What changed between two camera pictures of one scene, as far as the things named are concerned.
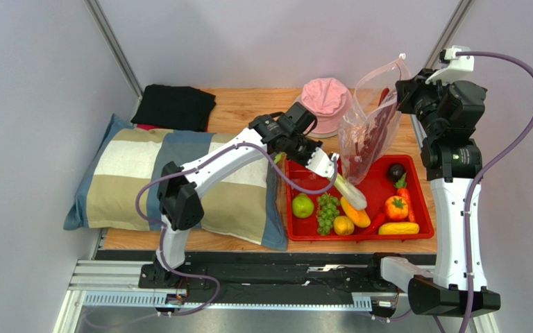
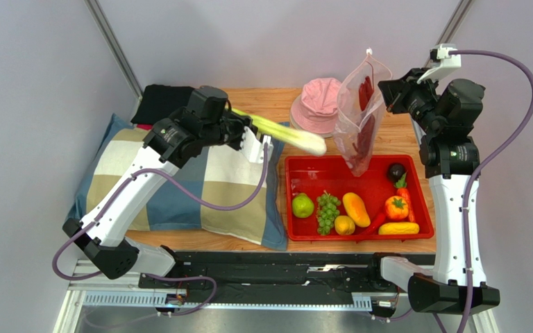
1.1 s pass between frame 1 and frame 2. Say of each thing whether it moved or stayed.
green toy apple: stayed
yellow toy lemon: stayed
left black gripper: moved
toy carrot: stayed
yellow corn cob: stayed
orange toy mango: stayed
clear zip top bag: moved
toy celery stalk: moved
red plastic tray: stayed
